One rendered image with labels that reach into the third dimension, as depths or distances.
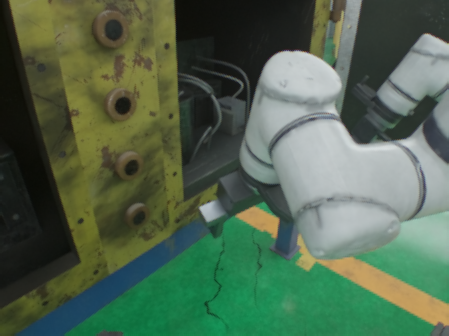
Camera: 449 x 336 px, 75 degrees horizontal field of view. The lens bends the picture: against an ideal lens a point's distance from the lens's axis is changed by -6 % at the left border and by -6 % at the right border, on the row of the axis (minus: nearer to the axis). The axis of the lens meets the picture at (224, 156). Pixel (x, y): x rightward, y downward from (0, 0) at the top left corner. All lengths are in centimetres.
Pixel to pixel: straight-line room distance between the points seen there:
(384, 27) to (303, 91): 80
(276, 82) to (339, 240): 16
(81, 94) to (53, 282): 33
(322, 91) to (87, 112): 34
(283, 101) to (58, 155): 34
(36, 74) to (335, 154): 38
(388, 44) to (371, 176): 84
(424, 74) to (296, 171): 49
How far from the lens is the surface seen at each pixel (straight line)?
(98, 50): 50
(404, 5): 111
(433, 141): 35
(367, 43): 109
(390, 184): 31
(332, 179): 28
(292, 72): 33
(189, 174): 75
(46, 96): 48
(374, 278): 166
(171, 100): 59
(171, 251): 83
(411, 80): 74
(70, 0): 48
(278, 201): 43
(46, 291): 64
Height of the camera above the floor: 116
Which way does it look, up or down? 29 degrees down
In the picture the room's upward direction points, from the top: 1 degrees clockwise
